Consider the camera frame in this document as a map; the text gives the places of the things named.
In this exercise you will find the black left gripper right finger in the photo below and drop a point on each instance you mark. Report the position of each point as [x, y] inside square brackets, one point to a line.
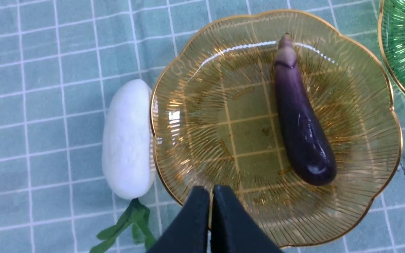
[233, 230]

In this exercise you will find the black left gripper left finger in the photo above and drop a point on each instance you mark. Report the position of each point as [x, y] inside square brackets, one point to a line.
[188, 233]

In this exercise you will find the white radish with leaves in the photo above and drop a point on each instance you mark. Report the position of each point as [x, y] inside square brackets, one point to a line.
[126, 160]

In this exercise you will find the dark purple eggplant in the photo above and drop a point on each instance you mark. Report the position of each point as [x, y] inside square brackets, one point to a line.
[307, 147]

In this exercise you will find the amber glass plate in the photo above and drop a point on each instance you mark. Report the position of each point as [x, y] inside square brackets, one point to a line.
[214, 121]

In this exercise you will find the green checkered tablecloth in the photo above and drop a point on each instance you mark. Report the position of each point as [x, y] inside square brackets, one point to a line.
[62, 61]

